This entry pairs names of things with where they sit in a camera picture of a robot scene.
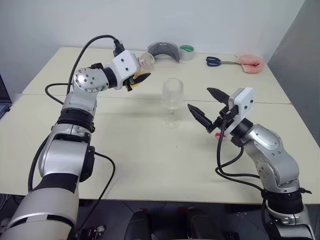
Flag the clear wine glass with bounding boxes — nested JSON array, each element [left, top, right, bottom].
[[161, 77, 185, 129]]

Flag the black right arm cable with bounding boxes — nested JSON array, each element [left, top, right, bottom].
[[214, 111, 270, 240]]

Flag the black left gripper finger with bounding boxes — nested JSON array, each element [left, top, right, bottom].
[[134, 72, 153, 85]]

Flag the pink plush cloth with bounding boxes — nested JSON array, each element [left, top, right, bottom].
[[234, 53, 266, 75]]

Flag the black left shoulder cable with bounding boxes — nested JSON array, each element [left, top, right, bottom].
[[27, 134, 117, 236]]

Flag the grey curved plastic object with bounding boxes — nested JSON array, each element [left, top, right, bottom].
[[146, 41, 181, 64]]

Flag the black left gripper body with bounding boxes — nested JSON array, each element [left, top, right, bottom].
[[122, 74, 137, 92]]

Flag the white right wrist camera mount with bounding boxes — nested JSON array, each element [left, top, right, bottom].
[[228, 87, 257, 137]]

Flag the tape roll with green core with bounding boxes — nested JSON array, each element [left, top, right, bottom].
[[179, 44, 195, 62]]

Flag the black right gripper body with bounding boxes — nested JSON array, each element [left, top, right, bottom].
[[207, 103, 239, 134]]

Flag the dark grey partition panel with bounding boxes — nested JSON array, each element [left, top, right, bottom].
[[266, 0, 320, 153]]

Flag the dark rounded shape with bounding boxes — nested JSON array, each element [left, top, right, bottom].
[[185, 206, 224, 240], [128, 209, 154, 240]]

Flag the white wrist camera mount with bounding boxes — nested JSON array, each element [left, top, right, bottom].
[[228, 87, 257, 137], [111, 49, 141, 90]]

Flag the dark laptop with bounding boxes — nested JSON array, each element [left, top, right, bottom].
[[0, 73, 12, 121]]

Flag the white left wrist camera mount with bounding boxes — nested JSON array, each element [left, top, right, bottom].
[[111, 49, 141, 90]]

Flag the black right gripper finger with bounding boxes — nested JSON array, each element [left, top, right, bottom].
[[206, 87, 230, 105], [187, 103, 214, 133]]

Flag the clear bottle with red tape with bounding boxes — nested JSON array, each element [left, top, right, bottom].
[[131, 51, 156, 89]]

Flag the black boxy device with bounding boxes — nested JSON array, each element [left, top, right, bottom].
[[74, 223, 106, 240]]

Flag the blue handled scissors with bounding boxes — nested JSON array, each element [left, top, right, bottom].
[[206, 56, 241, 67]]

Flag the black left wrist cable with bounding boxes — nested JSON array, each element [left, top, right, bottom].
[[44, 34, 125, 106]]

